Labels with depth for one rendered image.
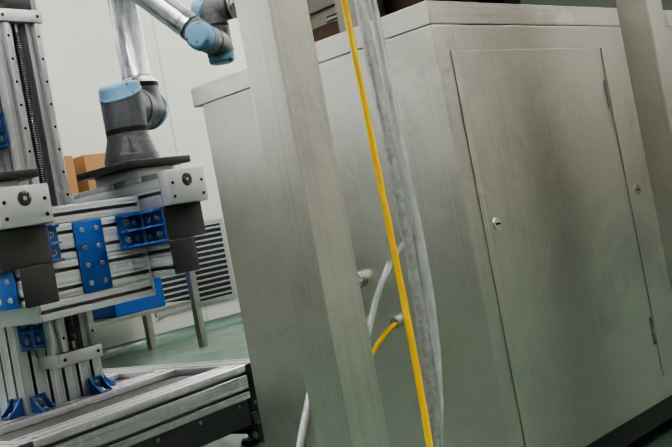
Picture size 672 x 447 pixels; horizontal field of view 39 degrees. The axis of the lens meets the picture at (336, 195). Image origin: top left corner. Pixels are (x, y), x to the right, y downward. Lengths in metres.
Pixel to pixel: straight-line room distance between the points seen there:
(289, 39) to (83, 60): 4.75
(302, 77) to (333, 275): 0.22
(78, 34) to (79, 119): 0.51
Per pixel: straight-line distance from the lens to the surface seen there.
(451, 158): 1.54
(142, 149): 2.59
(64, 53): 5.74
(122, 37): 2.80
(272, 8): 1.06
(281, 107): 1.05
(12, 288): 2.22
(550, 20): 1.86
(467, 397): 1.62
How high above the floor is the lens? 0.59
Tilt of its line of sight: 1 degrees up
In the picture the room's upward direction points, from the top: 11 degrees counter-clockwise
